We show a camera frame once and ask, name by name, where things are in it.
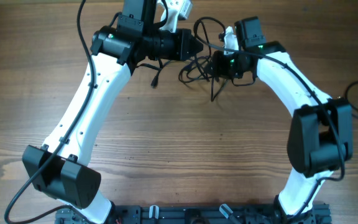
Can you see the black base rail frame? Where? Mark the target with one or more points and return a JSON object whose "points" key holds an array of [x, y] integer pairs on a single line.
{"points": [[261, 213]]}

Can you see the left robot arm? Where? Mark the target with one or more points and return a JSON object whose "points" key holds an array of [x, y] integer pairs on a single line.
{"points": [[59, 168]]}

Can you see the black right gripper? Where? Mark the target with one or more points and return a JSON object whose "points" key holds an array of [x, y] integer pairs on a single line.
{"points": [[218, 70]]}

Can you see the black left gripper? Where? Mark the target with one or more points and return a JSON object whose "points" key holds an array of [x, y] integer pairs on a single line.
{"points": [[181, 52]]}

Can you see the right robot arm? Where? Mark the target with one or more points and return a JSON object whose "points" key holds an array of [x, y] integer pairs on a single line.
{"points": [[320, 139]]}

